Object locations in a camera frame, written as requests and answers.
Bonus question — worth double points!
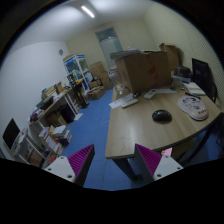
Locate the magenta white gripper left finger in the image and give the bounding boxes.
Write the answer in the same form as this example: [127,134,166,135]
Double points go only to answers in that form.
[46,144,95,186]

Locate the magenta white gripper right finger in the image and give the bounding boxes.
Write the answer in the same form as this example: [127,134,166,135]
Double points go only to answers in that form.
[135,144,182,184]

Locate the black computer mouse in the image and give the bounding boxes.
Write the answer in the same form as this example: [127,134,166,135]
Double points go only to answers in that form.
[152,110,172,122]

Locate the white patterned mouse pad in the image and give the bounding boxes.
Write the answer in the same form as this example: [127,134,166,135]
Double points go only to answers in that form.
[178,95,209,121]

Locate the white shelf unit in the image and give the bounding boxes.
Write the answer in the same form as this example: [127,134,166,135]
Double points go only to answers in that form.
[12,127,63,168]

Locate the wooden table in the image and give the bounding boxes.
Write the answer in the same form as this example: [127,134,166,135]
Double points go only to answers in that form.
[105,88,221,180]

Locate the cluttered wooden desk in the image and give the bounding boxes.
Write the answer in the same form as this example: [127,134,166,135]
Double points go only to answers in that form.
[29,88,78,126]

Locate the white remote control near box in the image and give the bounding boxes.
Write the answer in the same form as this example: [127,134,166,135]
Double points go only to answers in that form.
[144,89,157,100]

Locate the black monitor at left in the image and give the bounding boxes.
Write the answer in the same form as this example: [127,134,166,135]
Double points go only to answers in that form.
[3,119,20,149]

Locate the open notebook with pen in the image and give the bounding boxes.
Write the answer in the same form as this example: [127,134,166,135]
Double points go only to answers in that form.
[184,82,205,96]

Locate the large cardboard box on table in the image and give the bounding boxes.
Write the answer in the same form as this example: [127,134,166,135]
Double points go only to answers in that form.
[115,51,172,93]

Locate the glass display cabinet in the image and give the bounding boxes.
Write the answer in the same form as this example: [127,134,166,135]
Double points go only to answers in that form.
[63,54,93,91]

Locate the stacked cardboard boxes by door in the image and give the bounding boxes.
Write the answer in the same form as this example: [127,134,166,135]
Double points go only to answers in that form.
[90,61,113,90]

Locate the black monitor on table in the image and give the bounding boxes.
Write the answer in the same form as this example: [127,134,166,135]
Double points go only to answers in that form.
[192,59,213,97]

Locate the tall cardboard box behind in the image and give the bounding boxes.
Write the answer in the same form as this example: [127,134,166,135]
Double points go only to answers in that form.
[159,43,179,71]

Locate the door with window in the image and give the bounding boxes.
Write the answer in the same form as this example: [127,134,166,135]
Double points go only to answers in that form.
[96,27,122,67]

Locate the ceiling light tube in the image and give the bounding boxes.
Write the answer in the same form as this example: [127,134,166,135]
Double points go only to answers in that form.
[81,6,95,18]

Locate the round wall clock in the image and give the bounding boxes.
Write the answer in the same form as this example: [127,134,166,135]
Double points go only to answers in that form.
[58,49,63,56]

